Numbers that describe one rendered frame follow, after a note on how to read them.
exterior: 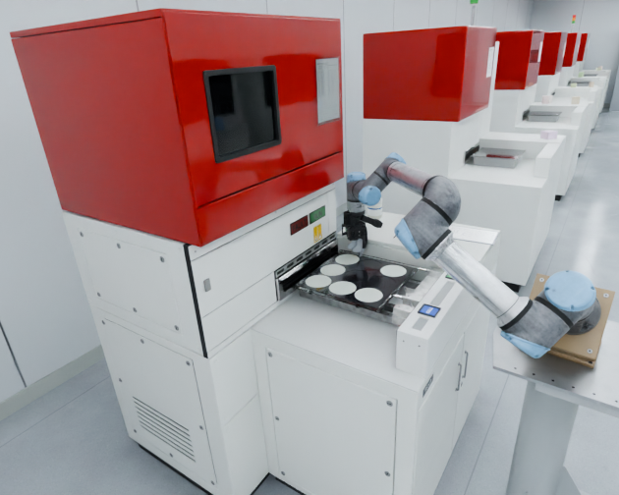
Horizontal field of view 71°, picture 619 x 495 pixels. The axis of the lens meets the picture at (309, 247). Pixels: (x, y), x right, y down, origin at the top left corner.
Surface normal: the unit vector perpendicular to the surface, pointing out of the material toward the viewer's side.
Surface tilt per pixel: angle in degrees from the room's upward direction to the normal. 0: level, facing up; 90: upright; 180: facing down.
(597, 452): 0
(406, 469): 90
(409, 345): 90
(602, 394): 0
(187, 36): 90
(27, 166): 90
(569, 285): 40
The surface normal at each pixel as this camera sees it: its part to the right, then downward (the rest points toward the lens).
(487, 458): -0.05, -0.91
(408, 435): -0.56, 0.36
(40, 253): 0.83, 0.19
